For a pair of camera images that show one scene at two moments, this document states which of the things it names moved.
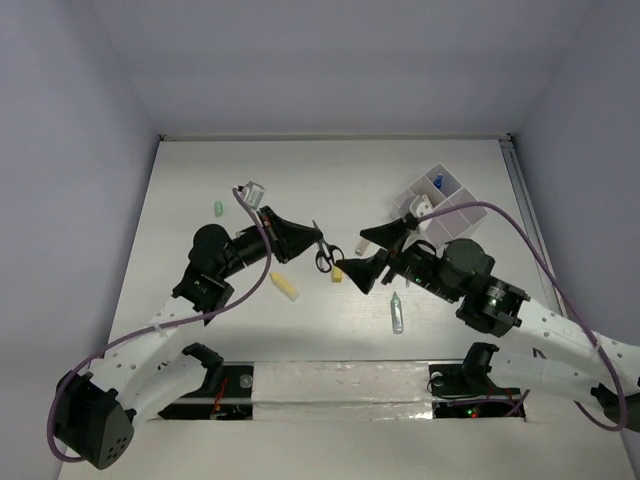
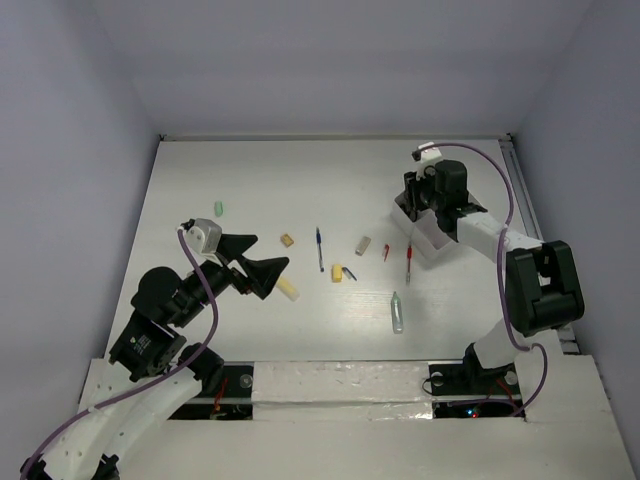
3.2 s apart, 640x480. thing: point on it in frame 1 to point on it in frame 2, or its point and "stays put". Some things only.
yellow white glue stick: [291, 292] stays put
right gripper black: [363, 271] to [412, 185]
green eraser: [218, 208] stays put
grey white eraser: [362, 247] stays put
